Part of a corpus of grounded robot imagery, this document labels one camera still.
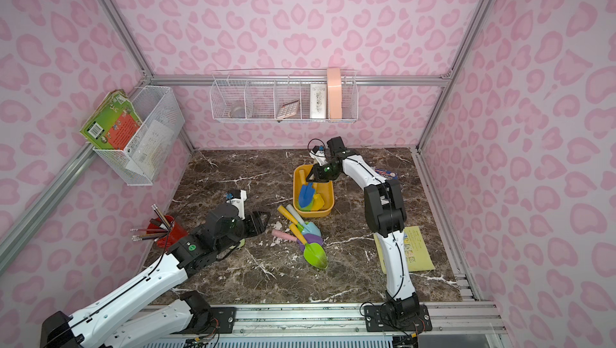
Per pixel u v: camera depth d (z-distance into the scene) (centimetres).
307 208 96
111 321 42
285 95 102
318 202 98
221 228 56
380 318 72
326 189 104
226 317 73
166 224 85
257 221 68
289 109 94
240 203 69
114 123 72
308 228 90
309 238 89
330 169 88
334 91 82
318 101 93
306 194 97
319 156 93
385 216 60
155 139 86
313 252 85
